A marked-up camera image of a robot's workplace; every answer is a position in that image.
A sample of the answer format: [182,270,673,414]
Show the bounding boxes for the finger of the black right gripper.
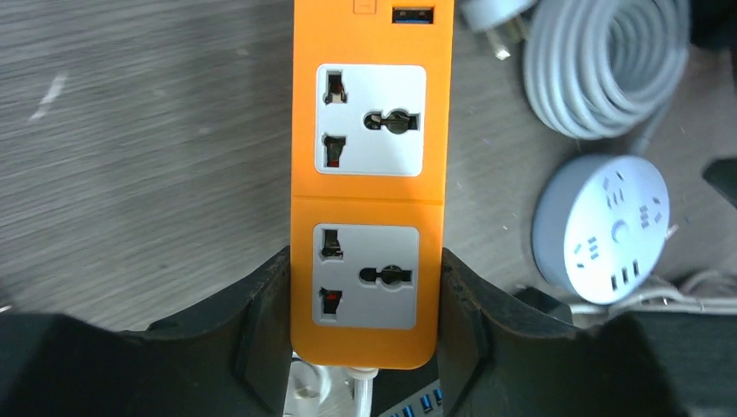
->
[701,158,737,208]

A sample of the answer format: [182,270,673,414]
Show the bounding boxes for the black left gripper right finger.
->
[436,247,737,417]

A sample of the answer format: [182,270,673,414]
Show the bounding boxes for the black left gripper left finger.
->
[1,248,292,416]

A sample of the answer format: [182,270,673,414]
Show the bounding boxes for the round blue power socket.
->
[531,154,670,305]

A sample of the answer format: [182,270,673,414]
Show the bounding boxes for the white cable of far strips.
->
[282,354,382,417]

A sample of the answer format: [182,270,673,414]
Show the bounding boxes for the grey cable of black strip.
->
[567,270,737,316]

